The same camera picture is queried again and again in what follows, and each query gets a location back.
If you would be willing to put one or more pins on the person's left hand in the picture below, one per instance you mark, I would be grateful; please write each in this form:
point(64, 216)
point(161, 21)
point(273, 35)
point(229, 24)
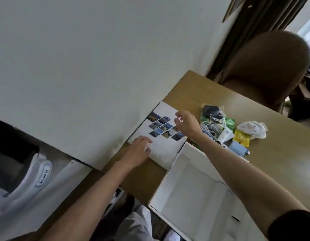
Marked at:
point(136, 153)

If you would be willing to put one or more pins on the person's right hand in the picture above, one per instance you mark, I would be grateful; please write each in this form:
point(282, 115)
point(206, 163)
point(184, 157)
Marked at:
point(188, 125)

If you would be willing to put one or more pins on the person's right fingers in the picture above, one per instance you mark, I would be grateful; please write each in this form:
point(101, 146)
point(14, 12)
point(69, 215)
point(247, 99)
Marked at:
point(180, 117)

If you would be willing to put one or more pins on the person's left fingers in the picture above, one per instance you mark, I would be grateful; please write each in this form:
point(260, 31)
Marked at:
point(144, 144)

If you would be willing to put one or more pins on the white box lid with photos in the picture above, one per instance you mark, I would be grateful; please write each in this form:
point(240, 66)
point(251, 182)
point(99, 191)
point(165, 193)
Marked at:
point(163, 145)

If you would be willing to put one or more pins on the person's right forearm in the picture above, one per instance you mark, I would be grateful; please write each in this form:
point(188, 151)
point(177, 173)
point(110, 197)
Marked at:
point(235, 173)

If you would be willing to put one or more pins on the person's left forearm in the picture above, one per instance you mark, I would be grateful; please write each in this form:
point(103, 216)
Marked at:
point(94, 198)

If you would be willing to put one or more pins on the clear bag with black item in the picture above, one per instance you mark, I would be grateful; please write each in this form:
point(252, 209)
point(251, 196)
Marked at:
point(212, 112)

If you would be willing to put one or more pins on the white tube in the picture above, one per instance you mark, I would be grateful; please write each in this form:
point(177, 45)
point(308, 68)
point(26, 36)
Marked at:
point(224, 136)

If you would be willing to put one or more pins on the green packet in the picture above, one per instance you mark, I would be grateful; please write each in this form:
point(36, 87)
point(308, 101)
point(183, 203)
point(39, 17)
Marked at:
point(229, 123)

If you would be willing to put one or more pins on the light blue small box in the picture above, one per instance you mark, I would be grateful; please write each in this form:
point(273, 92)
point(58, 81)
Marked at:
point(237, 148)

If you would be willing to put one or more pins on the yellow packet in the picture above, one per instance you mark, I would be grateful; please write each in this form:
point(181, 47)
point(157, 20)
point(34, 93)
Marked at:
point(241, 138)

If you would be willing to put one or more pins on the white open cardboard box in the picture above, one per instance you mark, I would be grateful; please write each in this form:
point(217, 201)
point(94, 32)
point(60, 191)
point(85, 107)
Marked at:
point(192, 198)

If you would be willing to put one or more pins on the white crumpled plastic bag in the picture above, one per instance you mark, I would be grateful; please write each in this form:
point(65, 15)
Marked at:
point(252, 129)

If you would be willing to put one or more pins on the grey shorts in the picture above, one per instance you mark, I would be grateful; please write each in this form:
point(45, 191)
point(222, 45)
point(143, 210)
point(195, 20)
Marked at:
point(136, 224)

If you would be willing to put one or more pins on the brown upholstered chair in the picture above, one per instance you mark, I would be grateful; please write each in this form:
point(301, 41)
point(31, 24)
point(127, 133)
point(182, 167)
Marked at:
point(265, 70)

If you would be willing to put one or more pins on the dark brown curtain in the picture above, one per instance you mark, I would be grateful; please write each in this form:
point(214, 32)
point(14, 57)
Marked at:
point(252, 25)

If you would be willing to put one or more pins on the white hanging robe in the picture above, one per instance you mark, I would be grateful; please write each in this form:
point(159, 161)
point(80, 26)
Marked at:
point(32, 183)

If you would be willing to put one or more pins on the dark bag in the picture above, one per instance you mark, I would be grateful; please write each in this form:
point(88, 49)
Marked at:
point(302, 100)

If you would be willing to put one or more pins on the black shirt sleeve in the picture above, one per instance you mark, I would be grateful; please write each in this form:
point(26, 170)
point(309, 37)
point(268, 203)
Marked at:
point(294, 227)

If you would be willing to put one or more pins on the wooden picture frame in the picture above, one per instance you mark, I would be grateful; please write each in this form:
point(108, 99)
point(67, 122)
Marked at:
point(231, 7)

